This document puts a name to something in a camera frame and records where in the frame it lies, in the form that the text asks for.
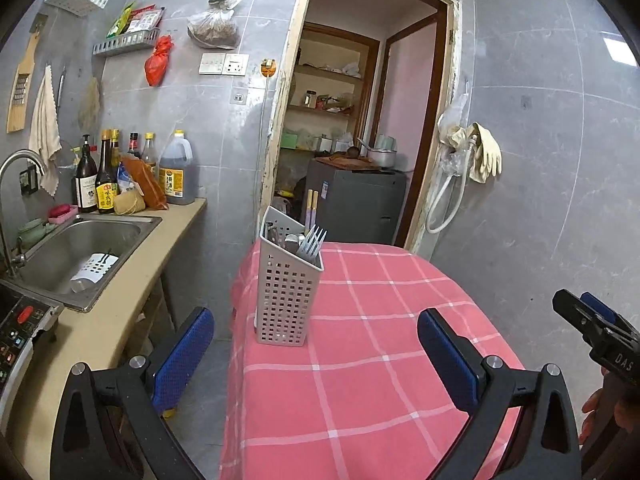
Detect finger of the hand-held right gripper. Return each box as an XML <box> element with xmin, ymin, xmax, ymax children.
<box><xmin>552</xmin><ymin>288</ymin><xmax>624</xmax><ymax>359</ymax></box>
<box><xmin>580</xmin><ymin>291</ymin><xmax>632</xmax><ymax>333</ymax></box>

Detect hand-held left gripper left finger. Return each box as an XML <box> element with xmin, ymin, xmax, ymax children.
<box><xmin>50</xmin><ymin>306</ymin><xmax>216</xmax><ymax>480</ymax></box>

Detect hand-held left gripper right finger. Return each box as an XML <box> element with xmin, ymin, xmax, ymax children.
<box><xmin>417</xmin><ymin>308</ymin><xmax>583</xmax><ymax>480</ymax></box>

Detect white perforated utensil holder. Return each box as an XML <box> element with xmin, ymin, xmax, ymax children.
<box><xmin>256</xmin><ymin>206</ymin><xmax>325</xmax><ymax>347</ymax></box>

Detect silver fork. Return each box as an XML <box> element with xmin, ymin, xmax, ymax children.
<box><xmin>297</xmin><ymin>227</ymin><xmax>318</xmax><ymax>261</ymax></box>
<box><xmin>307</xmin><ymin>225</ymin><xmax>327</xmax><ymax>263</ymax></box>

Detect person's right hand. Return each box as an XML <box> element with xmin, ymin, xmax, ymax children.
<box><xmin>579</xmin><ymin>387</ymin><xmax>606</xmax><ymax>447</ymax></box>

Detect beige countertop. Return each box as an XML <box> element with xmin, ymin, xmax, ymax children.
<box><xmin>0</xmin><ymin>197</ymin><xmax>208</xmax><ymax>461</ymax></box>

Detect pink checked tablecloth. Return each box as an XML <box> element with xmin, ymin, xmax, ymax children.
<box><xmin>218</xmin><ymin>241</ymin><xmax>526</xmax><ymax>480</ymax></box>

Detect white perforated tray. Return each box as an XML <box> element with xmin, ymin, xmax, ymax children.
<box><xmin>70</xmin><ymin>254</ymin><xmax>120</xmax><ymax>295</ymax></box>

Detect steel sink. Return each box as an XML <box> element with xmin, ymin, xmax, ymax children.
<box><xmin>0</xmin><ymin>212</ymin><xmax>164</xmax><ymax>314</ymax></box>

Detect beige mesh scrubber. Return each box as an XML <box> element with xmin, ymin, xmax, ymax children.
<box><xmin>114</xmin><ymin>190</ymin><xmax>146</xmax><ymax>216</ymax></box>

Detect induction cooker control panel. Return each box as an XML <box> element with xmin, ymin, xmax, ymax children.
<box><xmin>0</xmin><ymin>280</ymin><xmax>65</xmax><ymax>411</ymax></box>

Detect orange packet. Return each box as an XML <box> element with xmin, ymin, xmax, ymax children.
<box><xmin>120</xmin><ymin>155</ymin><xmax>169</xmax><ymax>211</ymax></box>

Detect oil jug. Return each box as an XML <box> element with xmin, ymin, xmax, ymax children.
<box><xmin>159</xmin><ymin>130</ymin><xmax>196</xmax><ymax>206</ymax></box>

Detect grey cabinet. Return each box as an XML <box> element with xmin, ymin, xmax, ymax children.
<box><xmin>305</xmin><ymin>157</ymin><xmax>407</xmax><ymax>247</ymax></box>

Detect yellow label sauce bottle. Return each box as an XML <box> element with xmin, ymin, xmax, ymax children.
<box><xmin>95</xmin><ymin>130</ymin><xmax>120</xmax><ymax>215</ymax></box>

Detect blue white packet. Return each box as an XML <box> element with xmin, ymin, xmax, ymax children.
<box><xmin>117</xmin><ymin>162</ymin><xmax>139</xmax><ymax>194</ymax></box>

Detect red soap in dish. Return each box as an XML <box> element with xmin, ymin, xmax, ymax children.
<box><xmin>47</xmin><ymin>202</ymin><xmax>80</xmax><ymax>225</ymax></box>

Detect green ceramic pot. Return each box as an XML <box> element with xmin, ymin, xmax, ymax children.
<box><xmin>17</xmin><ymin>217</ymin><xmax>49</xmax><ymax>250</ymax></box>

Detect cream rubber gloves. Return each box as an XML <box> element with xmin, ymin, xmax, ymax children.
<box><xmin>447</xmin><ymin>122</ymin><xmax>502</xmax><ymax>184</ymax></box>

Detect dark pump bottle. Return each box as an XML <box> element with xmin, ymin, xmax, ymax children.
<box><xmin>75</xmin><ymin>135</ymin><xmax>99</xmax><ymax>213</ymax></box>

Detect yellow cap bottle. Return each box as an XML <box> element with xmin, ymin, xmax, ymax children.
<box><xmin>141</xmin><ymin>132</ymin><xmax>159</xmax><ymax>172</ymax></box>

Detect metal pot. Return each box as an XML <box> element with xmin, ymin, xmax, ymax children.
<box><xmin>370</xmin><ymin>147</ymin><xmax>399</xmax><ymax>169</ymax></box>

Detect wooden chopping board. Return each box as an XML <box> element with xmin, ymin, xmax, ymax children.
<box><xmin>314</xmin><ymin>154</ymin><xmax>375</xmax><ymax>165</ymax></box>

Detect metal faucet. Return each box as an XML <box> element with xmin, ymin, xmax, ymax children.
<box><xmin>0</xmin><ymin>150</ymin><xmax>49</xmax><ymax>279</ymax></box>

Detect beige hanging towel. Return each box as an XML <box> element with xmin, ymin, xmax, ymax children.
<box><xmin>28</xmin><ymin>65</ymin><xmax>62</xmax><ymax>196</ymax></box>

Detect hanging loofah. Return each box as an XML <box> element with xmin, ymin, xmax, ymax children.
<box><xmin>80</xmin><ymin>76</ymin><xmax>102</xmax><ymax>134</ymax></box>

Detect red plastic bag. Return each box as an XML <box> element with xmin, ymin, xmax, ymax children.
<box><xmin>145</xmin><ymin>35</ymin><xmax>174</xmax><ymax>87</ymax></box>

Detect wooden shelf unit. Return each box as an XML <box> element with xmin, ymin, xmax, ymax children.
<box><xmin>282</xmin><ymin>22</ymin><xmax>381</xmax><ymax>152</ymax></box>

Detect wooden grater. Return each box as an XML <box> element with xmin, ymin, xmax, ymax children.
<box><xmin>6</xmin><ymin>15</ymin><xmax>48</xmax><ymax>134</ymax></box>

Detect bag of dried goods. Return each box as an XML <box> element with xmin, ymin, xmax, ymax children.
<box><xmin>187</xmin><ymin>9</ymin><xmax>240</xmax><ymax>50</ymax></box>

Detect red packet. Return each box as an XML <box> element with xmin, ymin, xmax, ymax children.
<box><xmin>125</xmin><ymin>6</ymin><xmax>165</xmax><ymax>36</ymax></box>

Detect green packet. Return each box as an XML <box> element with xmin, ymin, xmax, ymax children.
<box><xmin>106</xmin><ymin>2</ymin><xmax>136</xmax><ymax>39</ymax></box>

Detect white hose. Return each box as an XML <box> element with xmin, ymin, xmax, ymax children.
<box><xmin>425</xmin><ymin>147</ymin><xmax>473</xmax><ymax>234</ymax></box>

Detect power cable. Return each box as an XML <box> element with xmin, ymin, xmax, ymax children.
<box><xmin>255</xmin><ymin>77</ymin><xmax>269</xmax><ymax>206</ymax></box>

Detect black wall plug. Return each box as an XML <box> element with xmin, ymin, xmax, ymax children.
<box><xmin>19</xmin><ymin>165</ymin><xmax>40</xmax><ymax>196</ymax></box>

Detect wooden door frame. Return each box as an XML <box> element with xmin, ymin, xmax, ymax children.
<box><xmin>257</xmin><ymin>0</ymin><xmax>461</xmax><ymax>253</ymax></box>

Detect white wall switch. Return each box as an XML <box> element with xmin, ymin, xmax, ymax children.
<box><xmin>199</xmin><ymin>52</ymin><xmax>226</xmax><ymax>75</ymax></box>

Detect white wall socket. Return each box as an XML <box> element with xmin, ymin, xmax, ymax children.
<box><xmin>223</xmin><ymin>53</ymin><xmax>250</xmax><ymax>76</ymax></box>

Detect grey wall rack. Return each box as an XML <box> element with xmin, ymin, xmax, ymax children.
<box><xmin>92</xmin><ymin>29</ymin><xmax>161</xmax><ymax>57</ymax></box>

